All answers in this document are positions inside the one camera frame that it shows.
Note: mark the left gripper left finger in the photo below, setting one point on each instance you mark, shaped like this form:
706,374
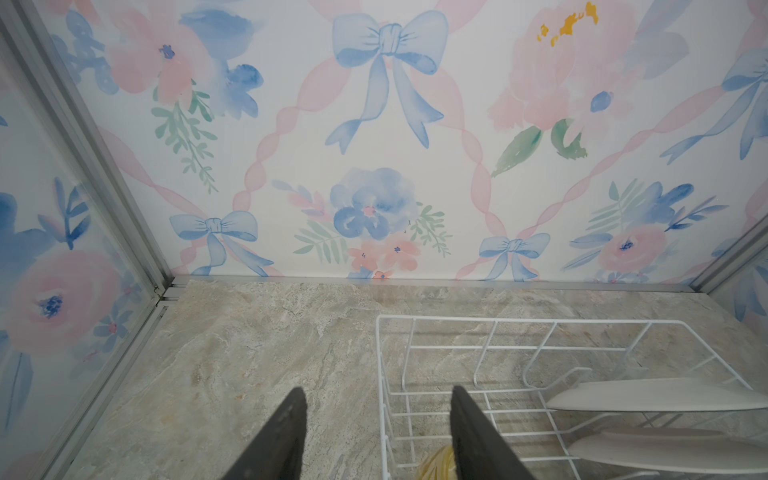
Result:
277,450

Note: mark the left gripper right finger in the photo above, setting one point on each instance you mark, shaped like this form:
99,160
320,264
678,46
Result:
480,452

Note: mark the yellow ribbed glass cup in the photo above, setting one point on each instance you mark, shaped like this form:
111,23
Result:
440,465

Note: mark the white wire dish rack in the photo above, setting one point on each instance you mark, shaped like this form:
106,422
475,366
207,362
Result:
513,368

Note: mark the right aluminium corner post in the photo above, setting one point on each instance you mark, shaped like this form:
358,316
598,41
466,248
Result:
734,259

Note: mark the aluminium corner post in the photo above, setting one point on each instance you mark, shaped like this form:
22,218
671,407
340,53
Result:
44,77
734,259

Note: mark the left aluminium corner post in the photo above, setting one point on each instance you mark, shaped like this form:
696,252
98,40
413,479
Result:
44,77

